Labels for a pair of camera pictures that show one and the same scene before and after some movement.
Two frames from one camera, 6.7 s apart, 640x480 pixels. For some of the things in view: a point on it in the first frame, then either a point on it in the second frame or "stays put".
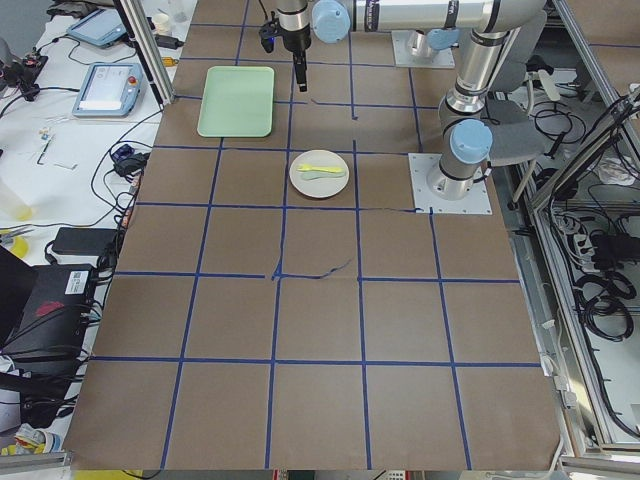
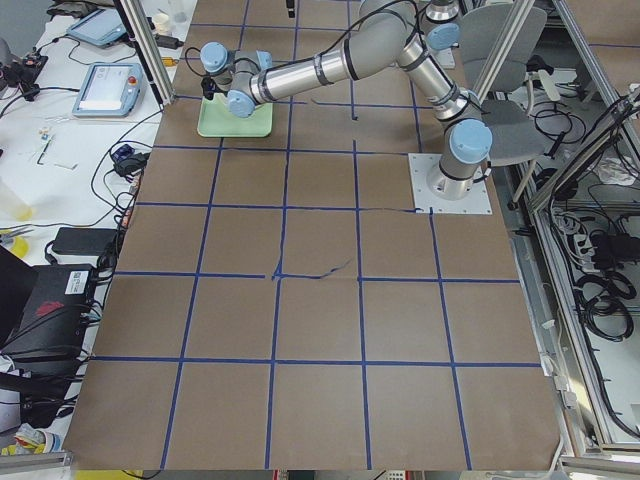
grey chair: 518,128 stays put
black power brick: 83,240 stays put
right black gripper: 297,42 -> 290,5
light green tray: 237,101 stays put
